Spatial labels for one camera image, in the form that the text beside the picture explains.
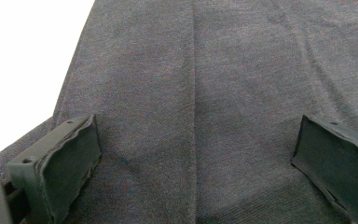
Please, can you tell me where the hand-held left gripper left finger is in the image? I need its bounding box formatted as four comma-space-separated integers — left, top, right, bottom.
7, 114, 103, 224

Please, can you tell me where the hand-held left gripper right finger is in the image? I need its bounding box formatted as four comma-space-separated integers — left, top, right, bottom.
290, 114, 358, 224

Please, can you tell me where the dark grey cloth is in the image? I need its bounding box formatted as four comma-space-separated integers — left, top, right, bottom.
0, 0, 358, 224

